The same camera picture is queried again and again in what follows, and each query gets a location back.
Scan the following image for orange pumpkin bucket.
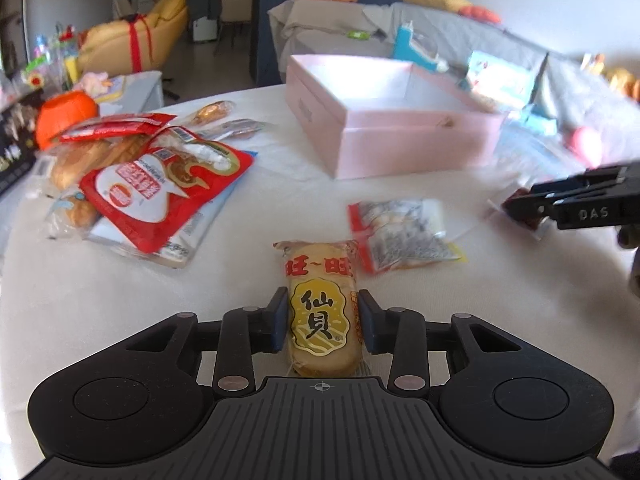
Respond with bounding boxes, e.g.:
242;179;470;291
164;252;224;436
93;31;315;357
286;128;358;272
35;91;99;151

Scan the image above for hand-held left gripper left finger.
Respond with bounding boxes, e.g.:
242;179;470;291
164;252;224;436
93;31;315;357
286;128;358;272
125;287;290;396

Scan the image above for red ribbon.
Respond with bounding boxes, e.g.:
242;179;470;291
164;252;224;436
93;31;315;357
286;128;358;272
124;14;152;72

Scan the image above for rice cracker packet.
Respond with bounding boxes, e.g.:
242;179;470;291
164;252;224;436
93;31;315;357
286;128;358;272
273;240;370;378

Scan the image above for white coffee table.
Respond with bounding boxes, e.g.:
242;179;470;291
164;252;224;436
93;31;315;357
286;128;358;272
95;70;167;112

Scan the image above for black printed box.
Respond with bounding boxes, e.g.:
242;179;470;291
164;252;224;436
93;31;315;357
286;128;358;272
0;101;45;197

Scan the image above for pale yellow book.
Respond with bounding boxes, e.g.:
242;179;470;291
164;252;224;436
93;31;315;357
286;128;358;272
98;75;127;104

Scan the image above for pink cardboard box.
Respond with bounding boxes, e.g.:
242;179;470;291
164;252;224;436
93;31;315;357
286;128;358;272
285;54;507;180

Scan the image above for colourful toy bottles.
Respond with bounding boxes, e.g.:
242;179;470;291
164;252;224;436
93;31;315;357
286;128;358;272
24;22;82;87

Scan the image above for red ball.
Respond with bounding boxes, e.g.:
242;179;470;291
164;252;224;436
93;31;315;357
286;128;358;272
566;127;604;167

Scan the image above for light blue picture book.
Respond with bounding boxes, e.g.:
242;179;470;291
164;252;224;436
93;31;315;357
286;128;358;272
464;51;537;112

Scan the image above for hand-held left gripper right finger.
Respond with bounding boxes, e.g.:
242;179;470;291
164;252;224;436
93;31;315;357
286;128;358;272
357;290;521;395

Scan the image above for pink plush toy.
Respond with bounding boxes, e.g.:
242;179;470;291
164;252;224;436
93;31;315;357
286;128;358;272
79;72;112;97

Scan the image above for long red striped snack packet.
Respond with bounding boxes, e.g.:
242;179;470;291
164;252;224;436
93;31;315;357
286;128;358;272
59;112;177;144

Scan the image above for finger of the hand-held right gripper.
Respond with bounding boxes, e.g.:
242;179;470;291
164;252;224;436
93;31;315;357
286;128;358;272
505;194;557;222
530;165;627;206

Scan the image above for large red white snack packet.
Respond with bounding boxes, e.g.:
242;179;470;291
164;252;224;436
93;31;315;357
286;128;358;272
80;127;256;256

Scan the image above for dark blue bed frame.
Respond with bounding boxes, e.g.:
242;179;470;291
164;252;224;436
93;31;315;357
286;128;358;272
254;0;407;87

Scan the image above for brown snack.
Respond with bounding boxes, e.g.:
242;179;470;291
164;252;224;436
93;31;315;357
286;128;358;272
197;118;267;142

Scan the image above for dark red snack packet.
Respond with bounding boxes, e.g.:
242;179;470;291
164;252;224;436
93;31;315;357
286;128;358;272
489;187;552;241

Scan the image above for beige chair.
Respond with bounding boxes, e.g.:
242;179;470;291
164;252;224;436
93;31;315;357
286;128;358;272
220;0;256;24

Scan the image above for teal box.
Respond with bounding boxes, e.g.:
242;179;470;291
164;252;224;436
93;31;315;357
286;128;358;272
392;22;449;74

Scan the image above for grey sofa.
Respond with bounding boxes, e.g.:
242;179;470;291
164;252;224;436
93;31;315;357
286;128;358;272
269;0;640;171

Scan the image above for yellow armchair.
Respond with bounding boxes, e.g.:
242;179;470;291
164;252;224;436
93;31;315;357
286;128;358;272
77;0;192;74

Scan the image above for bread in clear bag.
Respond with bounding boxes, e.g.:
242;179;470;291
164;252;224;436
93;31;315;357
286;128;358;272
49;135;151;192
46;187;101;238

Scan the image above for blue snack packet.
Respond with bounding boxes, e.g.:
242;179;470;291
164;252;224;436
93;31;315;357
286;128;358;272
87;150;261;269

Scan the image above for golden snack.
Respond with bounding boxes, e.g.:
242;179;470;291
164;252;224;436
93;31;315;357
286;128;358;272
192;101;236;126

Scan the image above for beige blanket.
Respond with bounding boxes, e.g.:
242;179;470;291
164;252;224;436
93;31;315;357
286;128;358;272
269;0;397;57

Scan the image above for clear red-edged snack packet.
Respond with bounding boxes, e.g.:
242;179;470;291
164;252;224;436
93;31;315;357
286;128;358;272
347;198;463;275

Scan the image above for white floor appliance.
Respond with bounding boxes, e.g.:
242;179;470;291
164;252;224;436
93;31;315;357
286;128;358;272
192;17;221;44

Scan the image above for yellow plush toy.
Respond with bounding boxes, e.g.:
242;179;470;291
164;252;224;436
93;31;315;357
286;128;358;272
606;67;640;100

